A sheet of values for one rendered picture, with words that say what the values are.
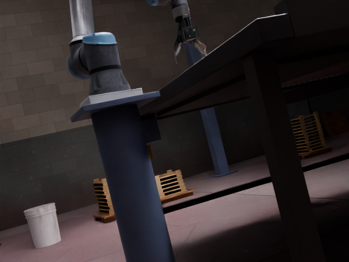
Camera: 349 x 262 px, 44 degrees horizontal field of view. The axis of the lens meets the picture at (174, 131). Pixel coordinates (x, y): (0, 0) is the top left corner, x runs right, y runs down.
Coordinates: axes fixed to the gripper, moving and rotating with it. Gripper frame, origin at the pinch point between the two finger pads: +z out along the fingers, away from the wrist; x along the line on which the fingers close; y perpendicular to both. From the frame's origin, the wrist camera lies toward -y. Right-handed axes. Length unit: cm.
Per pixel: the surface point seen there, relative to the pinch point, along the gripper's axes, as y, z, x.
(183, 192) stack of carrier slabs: -298, 96, 69
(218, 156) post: -413, 73, 170
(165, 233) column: 36, 64, -39
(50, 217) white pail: -251, 77, -80
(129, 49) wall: -526, -134, 104
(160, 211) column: 36, 56, -39
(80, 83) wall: -517, -91, 8
